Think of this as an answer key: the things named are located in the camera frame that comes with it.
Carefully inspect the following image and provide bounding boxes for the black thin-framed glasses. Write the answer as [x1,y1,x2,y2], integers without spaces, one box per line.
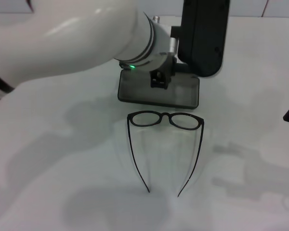
[126,110,205,198]

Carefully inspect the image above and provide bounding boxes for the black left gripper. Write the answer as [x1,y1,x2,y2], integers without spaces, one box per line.
[149,55,190,90]

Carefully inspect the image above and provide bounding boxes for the black glasses case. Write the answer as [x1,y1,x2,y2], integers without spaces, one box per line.
[117,68,200,112]

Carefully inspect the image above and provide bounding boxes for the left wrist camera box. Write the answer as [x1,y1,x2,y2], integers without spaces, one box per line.
[170,0,229,78]

